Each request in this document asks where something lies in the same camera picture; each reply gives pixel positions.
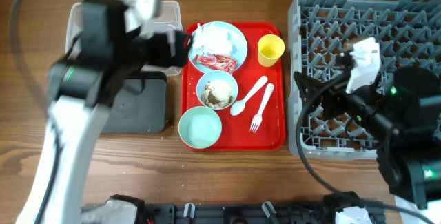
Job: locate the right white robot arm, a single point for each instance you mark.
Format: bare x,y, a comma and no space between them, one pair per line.
403,120

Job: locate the red snack wrapper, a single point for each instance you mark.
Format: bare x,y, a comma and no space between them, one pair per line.
217,62

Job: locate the clear plastic waste bin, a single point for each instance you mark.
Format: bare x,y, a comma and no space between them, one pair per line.
168,23

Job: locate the mint green bowl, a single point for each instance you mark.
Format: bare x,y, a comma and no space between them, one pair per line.
200,127

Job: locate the blue bowl with rice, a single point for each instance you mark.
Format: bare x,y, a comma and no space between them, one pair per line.
214,75

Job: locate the white napkin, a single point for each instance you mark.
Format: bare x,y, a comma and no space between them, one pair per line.
212,40

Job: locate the white plastic fork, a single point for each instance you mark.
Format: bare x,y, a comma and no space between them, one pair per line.
257,119

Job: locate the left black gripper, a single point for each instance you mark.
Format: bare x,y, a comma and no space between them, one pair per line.
164,58

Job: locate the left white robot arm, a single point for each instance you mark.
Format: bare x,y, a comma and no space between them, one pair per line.
111,80

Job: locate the red serving tray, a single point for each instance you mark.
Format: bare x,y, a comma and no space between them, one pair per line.
271,134

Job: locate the yellow plastic cup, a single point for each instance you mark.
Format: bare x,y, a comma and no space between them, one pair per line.
270,48

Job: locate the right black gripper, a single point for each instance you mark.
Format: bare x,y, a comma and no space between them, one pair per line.
334,92

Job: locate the light blue plate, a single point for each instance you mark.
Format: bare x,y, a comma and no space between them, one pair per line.
239,43

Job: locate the grey dishwasher rack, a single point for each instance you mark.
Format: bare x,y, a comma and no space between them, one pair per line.
408,32

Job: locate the black waste tray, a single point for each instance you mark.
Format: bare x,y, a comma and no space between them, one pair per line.
140,105

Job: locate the white plastic spoon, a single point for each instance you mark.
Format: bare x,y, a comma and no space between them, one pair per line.
239,106

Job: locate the rice and food scraps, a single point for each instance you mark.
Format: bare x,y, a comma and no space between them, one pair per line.
217,94

